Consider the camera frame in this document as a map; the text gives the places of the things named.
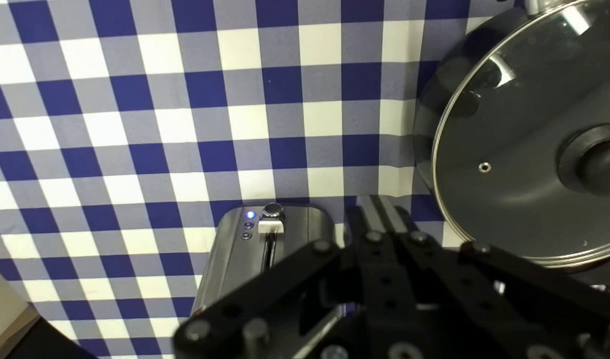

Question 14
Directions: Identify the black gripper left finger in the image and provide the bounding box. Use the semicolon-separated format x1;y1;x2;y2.
171;196;380;359

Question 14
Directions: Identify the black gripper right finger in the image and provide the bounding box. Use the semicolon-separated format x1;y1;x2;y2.
378;196;610;334

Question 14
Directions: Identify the silver two-slot toaster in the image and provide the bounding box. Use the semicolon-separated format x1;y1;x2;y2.
189;198;338;320

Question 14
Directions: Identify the glass pot lid with knob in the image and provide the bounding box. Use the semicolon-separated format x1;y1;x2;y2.
428;0;610;270

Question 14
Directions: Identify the blue white checked tablecloth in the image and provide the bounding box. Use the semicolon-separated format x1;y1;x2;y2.
0;0;539;359

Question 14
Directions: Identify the black cooking pot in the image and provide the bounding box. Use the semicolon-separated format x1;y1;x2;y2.
412;5;610;294

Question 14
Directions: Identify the large plain cardboard box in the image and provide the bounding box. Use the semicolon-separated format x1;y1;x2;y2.
0;256;33;350

